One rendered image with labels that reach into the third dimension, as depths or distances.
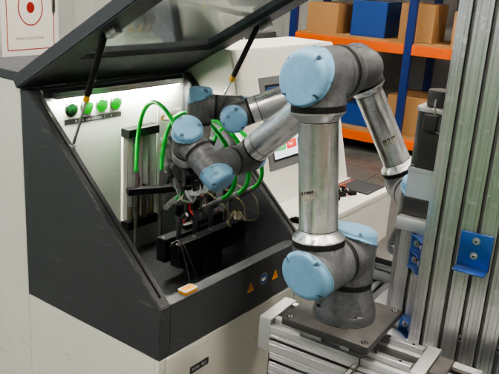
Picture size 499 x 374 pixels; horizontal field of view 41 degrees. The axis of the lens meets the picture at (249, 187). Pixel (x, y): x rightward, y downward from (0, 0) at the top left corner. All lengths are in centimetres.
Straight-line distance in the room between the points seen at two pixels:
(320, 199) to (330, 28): 630
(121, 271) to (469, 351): 92
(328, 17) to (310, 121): 631
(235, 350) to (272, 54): 110
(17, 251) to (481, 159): 144
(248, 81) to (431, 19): 495
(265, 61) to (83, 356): 122
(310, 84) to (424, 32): 596
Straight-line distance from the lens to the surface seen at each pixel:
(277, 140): 162
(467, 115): 157
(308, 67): 134
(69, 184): 196
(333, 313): 160
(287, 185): 261
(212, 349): 208
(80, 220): 196
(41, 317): 227
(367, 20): 754
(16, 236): 225
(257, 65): 249
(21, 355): 245
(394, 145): 208
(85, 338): 212
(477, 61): 156
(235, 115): 185
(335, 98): 136
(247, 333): 221
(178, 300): 187
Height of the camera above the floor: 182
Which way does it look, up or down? 18 degrees down
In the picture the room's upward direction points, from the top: 4 degrees clockwise
